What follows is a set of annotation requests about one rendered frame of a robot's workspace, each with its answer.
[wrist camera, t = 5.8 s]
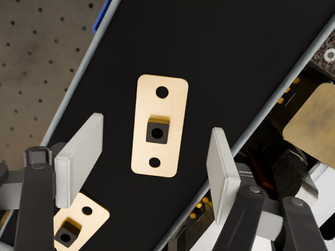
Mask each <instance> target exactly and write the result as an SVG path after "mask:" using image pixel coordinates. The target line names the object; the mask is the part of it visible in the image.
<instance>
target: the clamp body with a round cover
mask: <svg viewBox="0 0 335 251"><path fill-rule="evenodd" d="M266 117H267V118H268V119H269V121H270V122H271V123H272V124H273V126H274V127H275V128H276V129H277V131H278V132H279V133H280V134H281V136H282V139H283V140H286V141H288V142H290V143H291V144H293V145H294V146H296V147H298V148H299V149H301V150H303V151H304V152H306V153H307V154H309V155H311V156H312V157H314V158H315V159H317V160H319V161H320V162H322V163H324V164H325V165H326V166H327V167H330V168H332V169H333V170H335V85H334V83H333V81H332V80H328V81H326V80H324V79H322V78H320V77H318V76H316V75H314V74H312V73H310V72H307V71H305V70H302V71H301V72H300V73H299V75H298V76H297V77H296V78H295V80H294V81H293V82H292V84H291V85H290V86H289V87H288V89H287V90H286V91H285V93H284V94H283V95H282V96H281V98H280V99H279V100H278V102H277V103H276V104H275V105H274V106H273V108H272V109H271V110H270V111H269V113H268V114H267V115H266Z"/></svg>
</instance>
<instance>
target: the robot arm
mask: <svg viewBox="0 0 335 251"><path fill-rule="evenodd" d="M102 141H103V115H102V114H99V113H94V114H93V115H92V116H91V117H90V118H89V119H88V120H87V121H86V123H85V124H84V125H83V126H82V127H81V129H80V130H78V132H77V133H76V134H75V135H74V136H73V137H72V139H71V140H70V141H69V142H68V143H65V142H60V143H57V144H55V145H54V146H53V147H52V148H48V147H45V146H34V147H30V148H28V149H26V150H25V151H24V153H23V154H24V169H23V170H8V166H7V164H5V163H3V162H0V230H1V229H2V227H3V225H4V223H5V222H6V220H7V218H8V217H9V215H10V213H11V210H13V209H19V211H18V219H17V226H16V233H15V241H14V248H13V251H54V217H53V199H54V198H55V199H56V206H57V207H58V208H63V209H68V208H69V207H71V205H72V203H73V201H74V200H75V198H76V196H77V194H78V193H79V191H80V189H81V187H82V185H83V184H84V182H85V180H86V178H87V177H88V175H89V173H90V171H91V170H92V168H93V166H94V164H95V163H96V161H97V159H98V157H99V156H100V154H101V152H102ZM206 166H207V173H208V179H209V185H210V191H211V197H212V203H213V210H214V216H215V222H216V225H217V226H218V227H221V228H222V230H221V232H220V234H219V236H218V238H217V240H216V242H215V245H214V247H213V249H212V251H252V249H253V245H254V241H255V237H256V236H260V237H263V238H266V239H268V240H271V249H272V251H328V249H327V246H326V244H325V241H324V239H323V236H322V234H321V232H320V229H319V227H318V225H317V222H316V220H315V217H314V215H313V212H312V210H311V208H310V206H309V204H308V203H307V202H305V201H304V200H302V199H300V198H298V197H292V196H287V197H284V198H283V201H282V202H278V201H275V200H272V199H269V198H268V197H267V193H266V192H265V190H263V189H262V188H260V187H258V186H257V184H256V182H255V179H254V177H253V175H252V172H251V170H250V168H249V167H248V166H247V165H246V164H245V163H237V162H234V160H233V157H232V154H231V151H230V148H229V145H228V142H227V140H226V137H225V134H224V131H223V129H222V128H219V127H214V128H213V129H212V133H211V139H210V144H209V150H208V156H207V161H206Z"/></svg>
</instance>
